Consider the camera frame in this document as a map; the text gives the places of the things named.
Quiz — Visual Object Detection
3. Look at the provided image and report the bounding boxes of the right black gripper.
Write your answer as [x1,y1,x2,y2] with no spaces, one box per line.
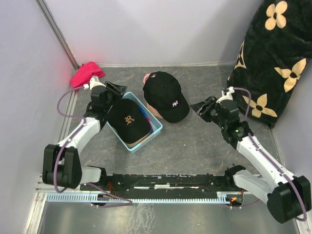
[188,95,226,129]

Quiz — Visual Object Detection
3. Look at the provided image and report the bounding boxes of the black cap white NY logo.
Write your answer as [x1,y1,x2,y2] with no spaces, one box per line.
[143,71,190,123]

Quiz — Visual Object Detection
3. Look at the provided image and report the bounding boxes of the pink cap with R logo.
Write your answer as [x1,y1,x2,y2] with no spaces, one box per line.
[143,74,163,119]

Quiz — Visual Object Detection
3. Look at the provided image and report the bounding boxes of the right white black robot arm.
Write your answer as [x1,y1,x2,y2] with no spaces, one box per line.
[191,96,312,224]

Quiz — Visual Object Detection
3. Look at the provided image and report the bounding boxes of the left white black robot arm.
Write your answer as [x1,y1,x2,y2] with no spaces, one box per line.
[42,77,127,193]

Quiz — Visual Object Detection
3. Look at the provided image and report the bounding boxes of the red cloth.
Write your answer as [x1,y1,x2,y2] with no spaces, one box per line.
[70,61,105,89]

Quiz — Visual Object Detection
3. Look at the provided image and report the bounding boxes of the light blue plastic basket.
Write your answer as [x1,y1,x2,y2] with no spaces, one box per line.
[107,92,163,154]

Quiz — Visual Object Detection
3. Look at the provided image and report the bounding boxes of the tan cap in basket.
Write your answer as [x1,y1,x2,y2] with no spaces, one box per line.
[126,134,148,148]

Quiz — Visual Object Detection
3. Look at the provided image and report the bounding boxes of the aluminium corner profile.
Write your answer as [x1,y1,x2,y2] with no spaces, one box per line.
[35,0,79,70]

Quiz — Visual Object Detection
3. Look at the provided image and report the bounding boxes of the black floral blanket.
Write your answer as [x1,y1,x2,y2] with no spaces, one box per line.
[227,0,312,125]

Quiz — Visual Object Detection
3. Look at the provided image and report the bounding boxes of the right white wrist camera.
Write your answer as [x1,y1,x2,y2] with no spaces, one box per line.
[216,86,235,103]

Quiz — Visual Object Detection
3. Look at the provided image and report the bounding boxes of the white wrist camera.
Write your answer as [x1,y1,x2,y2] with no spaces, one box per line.
[83,76,106,90]
[216,86,235,103]

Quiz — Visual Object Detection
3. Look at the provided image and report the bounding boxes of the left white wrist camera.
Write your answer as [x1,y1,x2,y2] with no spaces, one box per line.
[83,76,106,90]

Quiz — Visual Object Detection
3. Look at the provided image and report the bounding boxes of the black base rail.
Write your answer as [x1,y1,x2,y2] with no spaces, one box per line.
[95,174,242,199]

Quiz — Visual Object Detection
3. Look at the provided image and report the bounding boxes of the light blue cable duct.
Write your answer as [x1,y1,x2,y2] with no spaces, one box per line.
[46,193,230,205]

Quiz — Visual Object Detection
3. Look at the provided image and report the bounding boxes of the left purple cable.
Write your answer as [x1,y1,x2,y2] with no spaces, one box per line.
[53,87,134,208]

